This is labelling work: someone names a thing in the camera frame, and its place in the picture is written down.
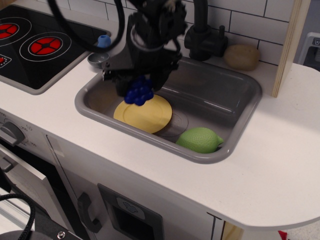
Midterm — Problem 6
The white oven door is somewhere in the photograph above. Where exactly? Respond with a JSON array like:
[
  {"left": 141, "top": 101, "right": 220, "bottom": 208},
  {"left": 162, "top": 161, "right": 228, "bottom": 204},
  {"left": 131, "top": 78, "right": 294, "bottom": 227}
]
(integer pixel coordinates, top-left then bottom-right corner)
[{"left": 0, "top": 145, "right": 59, "bottom": 221}]

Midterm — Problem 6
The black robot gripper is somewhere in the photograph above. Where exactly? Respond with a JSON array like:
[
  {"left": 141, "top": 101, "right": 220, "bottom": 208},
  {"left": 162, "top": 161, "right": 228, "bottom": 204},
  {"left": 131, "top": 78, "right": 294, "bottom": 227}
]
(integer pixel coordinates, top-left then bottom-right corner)
[{"left": 102, "top": 40, "right": 182, "bottom": 97}]

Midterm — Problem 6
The yellow toy plate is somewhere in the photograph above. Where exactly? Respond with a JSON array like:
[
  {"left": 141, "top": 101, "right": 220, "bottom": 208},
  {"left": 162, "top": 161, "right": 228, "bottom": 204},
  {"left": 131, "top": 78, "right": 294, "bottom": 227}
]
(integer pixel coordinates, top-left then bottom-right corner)
[{"left": 113, "top": 95, "right": 173, "bottom": 134}]

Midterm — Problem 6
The green toy lime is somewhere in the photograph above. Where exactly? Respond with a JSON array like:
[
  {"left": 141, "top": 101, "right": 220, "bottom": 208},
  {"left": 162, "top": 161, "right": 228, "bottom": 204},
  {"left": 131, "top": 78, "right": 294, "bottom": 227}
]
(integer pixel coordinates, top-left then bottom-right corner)
[{"left": 176, "top": 127, "right": 224, "bottom": 154}]

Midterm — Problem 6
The black toy faucet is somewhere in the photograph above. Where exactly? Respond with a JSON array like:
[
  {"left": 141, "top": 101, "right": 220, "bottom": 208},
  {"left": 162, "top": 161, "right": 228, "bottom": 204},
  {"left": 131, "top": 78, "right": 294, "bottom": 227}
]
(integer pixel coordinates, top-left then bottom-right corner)
[{"left": 184, "top": 0, "right": 228, "bottom": 61}]

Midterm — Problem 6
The beige toy potato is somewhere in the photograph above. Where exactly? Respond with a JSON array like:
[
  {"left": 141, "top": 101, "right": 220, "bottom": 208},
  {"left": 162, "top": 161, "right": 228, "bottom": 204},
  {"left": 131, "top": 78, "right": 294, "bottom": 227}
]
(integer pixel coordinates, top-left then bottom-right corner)
[{"left": 223, "top": 44, "right": 261, "bottom": 71}]

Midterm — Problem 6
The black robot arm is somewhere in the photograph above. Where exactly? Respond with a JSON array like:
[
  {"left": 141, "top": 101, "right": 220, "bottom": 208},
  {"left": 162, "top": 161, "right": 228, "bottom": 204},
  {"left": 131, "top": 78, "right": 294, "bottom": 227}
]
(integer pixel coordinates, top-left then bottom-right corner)
[{"left": 48, "top": 0, "right": 187, "bottom": 97}]

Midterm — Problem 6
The blue toy blueberry cluster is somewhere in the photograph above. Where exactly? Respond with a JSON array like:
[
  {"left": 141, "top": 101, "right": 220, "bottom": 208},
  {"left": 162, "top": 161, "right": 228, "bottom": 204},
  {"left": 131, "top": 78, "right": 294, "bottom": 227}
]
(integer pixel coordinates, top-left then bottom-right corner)
[{"left": 124, "top": 75, "right": 154, "bottom": 106}]

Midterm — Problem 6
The light wooden side panel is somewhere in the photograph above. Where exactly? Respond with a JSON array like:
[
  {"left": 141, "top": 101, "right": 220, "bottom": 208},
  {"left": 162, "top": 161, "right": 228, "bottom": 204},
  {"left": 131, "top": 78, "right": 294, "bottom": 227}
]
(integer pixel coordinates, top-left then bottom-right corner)
[{"left": 271, "top": 0, "right": 311, "bottom": 98}]

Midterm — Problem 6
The grey cabinet door handle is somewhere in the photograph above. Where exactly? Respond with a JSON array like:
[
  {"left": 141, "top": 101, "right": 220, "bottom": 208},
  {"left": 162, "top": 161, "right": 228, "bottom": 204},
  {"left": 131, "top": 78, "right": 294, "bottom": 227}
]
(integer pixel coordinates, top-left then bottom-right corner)
[{"left": 77, "top": 192, "right": 102, "bottom": 234}]

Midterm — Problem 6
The grey dishwasher control panel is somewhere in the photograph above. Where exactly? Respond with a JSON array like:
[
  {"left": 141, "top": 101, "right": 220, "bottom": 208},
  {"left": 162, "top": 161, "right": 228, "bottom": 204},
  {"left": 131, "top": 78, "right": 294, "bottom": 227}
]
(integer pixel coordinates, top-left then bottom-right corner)
[{"left": 97, "top": 183, "right": 165, "bottom": 240}]

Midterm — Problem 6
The grey plastic sink basin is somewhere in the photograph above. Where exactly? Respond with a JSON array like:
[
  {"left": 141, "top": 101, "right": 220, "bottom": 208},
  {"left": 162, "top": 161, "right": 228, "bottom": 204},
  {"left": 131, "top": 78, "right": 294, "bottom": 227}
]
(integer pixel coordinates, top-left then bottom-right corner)
[{"left": 75, "top": 57, "right": 262, "bottom": 164}]

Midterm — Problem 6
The black braided cable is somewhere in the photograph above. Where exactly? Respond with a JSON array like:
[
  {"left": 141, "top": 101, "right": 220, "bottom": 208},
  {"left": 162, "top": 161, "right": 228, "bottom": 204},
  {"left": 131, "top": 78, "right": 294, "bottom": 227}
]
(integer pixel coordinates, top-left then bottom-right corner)
[{"left": 0, "top": 193, "right": 37, "bottom": 240}]

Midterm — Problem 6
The grey oven knob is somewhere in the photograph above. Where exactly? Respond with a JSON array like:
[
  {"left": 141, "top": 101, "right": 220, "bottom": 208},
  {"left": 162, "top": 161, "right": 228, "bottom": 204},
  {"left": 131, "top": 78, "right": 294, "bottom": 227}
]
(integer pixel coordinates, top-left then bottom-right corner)
[{"left": 0, "top": 122, "right": 26, "bottom": 147}]

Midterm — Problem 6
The small grey toy bowl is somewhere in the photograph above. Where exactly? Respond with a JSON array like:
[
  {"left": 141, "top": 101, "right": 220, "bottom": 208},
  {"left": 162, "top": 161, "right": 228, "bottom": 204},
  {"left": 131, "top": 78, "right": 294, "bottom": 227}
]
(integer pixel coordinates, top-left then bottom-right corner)
[{"left": 87, "top": 53, "right": 110, "bottom": 69}]

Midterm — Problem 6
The black toy stovetop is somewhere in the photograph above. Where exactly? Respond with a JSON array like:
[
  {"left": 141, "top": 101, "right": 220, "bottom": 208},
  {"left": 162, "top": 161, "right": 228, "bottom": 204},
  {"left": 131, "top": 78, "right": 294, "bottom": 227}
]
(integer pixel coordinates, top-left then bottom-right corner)
[{"left": 0, "top": 4, "right": 112, "bottom": 96}]

